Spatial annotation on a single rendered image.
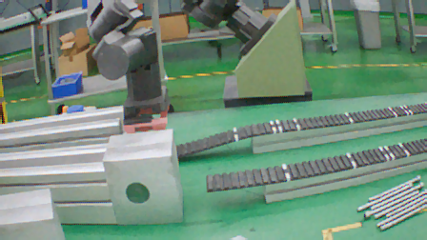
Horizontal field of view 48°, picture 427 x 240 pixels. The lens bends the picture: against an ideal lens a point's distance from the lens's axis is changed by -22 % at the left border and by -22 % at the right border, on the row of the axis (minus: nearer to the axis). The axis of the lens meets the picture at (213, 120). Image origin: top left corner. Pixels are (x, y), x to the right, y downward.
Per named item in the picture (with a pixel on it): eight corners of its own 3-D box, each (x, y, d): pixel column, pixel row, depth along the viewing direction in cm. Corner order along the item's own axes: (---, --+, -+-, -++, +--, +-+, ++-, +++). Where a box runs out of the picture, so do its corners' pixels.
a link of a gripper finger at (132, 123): (131, 170, 89) (121, 112, 87) (134, 155, 96) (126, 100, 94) (172, 168, 89) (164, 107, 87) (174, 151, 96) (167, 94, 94)
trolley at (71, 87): (168, 96, 440) (156, -27, 409) (174, 117, 387) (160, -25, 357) (50, 117, 428) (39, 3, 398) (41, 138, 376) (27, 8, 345)
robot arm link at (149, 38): (161, 23, 91) (131, 27, 93) (143, 30, 85) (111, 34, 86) (165, 63, 93) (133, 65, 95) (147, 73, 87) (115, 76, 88)
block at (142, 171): (183, 186, 84) (173, 123, 82) (183, 223, 73) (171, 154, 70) (124, 190, 84) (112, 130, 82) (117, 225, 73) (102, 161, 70)
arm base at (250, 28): (277, 15, 134) (248, 50, 138) (252, -5, 134) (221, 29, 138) (275, 21, 126) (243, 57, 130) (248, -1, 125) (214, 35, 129)
